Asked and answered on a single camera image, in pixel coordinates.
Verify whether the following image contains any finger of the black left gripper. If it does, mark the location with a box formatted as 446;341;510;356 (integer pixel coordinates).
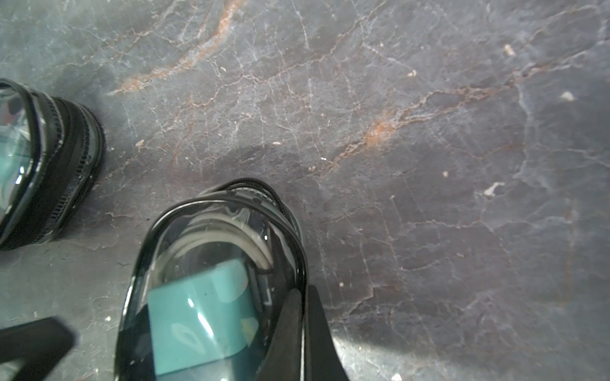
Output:
1;317;76;380

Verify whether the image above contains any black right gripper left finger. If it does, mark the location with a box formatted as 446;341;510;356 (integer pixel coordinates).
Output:
257;289;303;381

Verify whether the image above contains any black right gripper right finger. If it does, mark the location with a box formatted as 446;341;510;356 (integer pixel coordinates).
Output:
304;285;349;381

